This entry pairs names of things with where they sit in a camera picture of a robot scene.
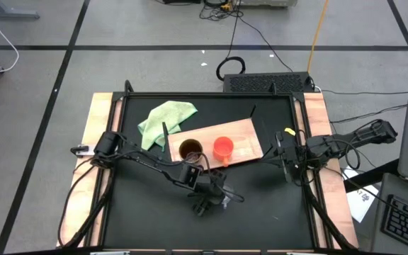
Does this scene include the tangled black cables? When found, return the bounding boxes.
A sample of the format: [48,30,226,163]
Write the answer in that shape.
[198,0,244,21]

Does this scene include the black desk bar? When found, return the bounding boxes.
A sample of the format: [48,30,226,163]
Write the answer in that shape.
[342,158,400,194]

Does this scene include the black sleeved cable bundle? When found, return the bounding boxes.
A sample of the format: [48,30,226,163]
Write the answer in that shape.
[61,169,117,249]
[301,176,359,251]

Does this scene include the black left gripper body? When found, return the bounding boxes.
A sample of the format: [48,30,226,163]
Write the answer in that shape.
[192,169,227,216]

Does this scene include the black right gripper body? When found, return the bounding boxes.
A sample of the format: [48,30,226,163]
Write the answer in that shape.
[275,130,310,184]

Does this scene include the orange plastic cup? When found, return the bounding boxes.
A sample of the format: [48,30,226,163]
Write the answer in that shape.
[212,136,234,168]

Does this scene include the black keyboard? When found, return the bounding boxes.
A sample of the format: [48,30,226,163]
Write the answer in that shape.
[380,193,408,254]

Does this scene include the black computer case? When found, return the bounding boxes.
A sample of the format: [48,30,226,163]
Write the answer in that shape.
[222,72,315,94]

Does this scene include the black metal table frame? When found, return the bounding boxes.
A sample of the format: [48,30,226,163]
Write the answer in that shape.
[89,79,332,255]

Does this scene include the yellow floor cable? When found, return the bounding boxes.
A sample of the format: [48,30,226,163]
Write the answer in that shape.
[306,0,330,74]

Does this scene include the thin black floor cable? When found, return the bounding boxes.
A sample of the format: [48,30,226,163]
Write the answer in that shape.
[225,8,242,60]
[239,16,294,73]
[319,89,408,96]
[329,103,408,125]

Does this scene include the grey equipment box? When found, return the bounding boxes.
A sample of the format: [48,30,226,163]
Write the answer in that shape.
[237,0,299,9]

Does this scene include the green cloth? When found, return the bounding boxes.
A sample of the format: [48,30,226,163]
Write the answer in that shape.
[137,100,198,154]

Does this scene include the grey keyboard desk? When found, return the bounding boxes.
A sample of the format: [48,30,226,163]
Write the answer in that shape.
[369,172,408,255]

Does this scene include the wooden side plank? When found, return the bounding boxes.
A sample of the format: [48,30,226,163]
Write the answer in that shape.
[293,91,360,249]
[55,91,124,248]

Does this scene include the brown glazed ceramic mug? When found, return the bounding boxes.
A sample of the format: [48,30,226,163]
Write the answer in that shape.
[178,138,205,166]

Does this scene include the coiled black cable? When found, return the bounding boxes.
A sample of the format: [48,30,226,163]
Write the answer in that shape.
[215,55,247,81]

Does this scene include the clear plastic cup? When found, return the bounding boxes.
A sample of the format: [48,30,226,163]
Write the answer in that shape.
[220,184,234,210]

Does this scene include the white paper sheet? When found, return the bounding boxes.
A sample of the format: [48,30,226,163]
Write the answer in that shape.
[341,165,380,224]

